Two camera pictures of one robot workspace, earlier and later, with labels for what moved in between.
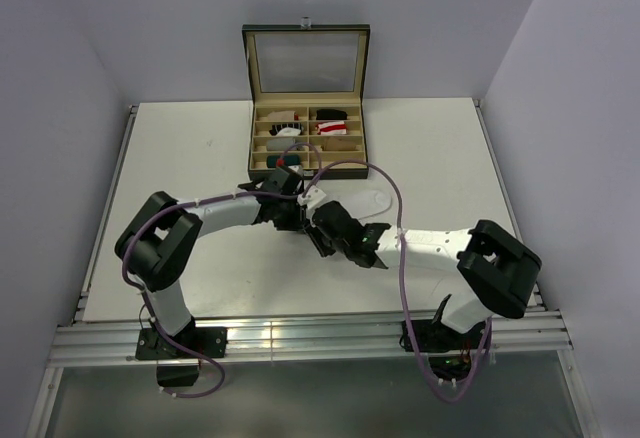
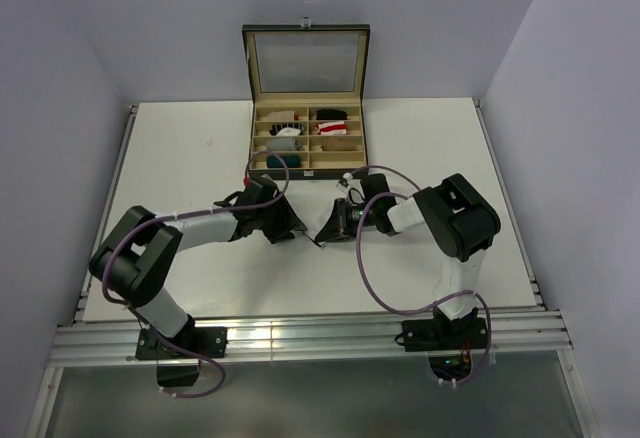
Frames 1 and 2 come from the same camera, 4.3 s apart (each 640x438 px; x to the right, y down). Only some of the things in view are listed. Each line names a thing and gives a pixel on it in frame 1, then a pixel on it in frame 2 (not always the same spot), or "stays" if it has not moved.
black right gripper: [314, 234] → [339, 227]
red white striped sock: [336, 127] stays
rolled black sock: [330, 114] stays
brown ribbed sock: [338, 144] stays
